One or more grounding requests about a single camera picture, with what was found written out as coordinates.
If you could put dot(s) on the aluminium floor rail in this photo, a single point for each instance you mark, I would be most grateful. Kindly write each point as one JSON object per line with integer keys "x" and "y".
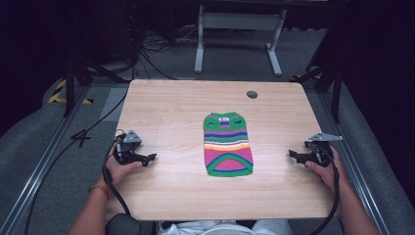
{"x": 32, "y": 182}
{"x": 362, "y": 176}

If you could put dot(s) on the striped knitted pet sweater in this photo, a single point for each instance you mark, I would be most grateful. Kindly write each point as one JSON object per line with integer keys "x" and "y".
{"x": 227, "y": 145}

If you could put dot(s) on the person's white clothing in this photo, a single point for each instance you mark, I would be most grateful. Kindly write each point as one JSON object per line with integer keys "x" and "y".
{"x": 225, "y": 228}

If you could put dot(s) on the black padded chair armrest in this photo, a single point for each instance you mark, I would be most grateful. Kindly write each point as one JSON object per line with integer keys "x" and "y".
{"x": 122, "y": 225}

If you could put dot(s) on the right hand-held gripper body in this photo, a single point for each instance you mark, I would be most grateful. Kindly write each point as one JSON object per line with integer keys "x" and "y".
{"x": 318, "y": 151}

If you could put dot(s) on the person's right hand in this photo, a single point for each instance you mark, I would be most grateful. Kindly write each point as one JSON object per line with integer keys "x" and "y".
{"x": 329, "y": 173}

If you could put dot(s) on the grey round table grommet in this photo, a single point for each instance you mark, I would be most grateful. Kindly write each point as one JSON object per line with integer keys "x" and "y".
{"x": 252, "y": 94}

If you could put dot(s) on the person's left hand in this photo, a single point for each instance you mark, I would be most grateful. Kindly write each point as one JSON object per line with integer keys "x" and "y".
{"x": 119, "y": 170}

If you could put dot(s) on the yellow and black floor tape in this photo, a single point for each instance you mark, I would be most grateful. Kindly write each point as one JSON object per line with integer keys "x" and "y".
{"x": 55, "y": 97}

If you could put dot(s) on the white metal desk frame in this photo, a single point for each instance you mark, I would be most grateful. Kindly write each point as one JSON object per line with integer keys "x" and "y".
{"x": 239, "y": 21}

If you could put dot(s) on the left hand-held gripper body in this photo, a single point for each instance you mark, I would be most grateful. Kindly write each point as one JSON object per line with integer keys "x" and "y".
{"x": 130, "y": 147}

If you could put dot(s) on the black metal stand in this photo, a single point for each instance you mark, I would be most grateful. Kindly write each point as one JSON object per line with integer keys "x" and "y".
{"x": 70, "y": 84}
{"x": 336, "y": 88}

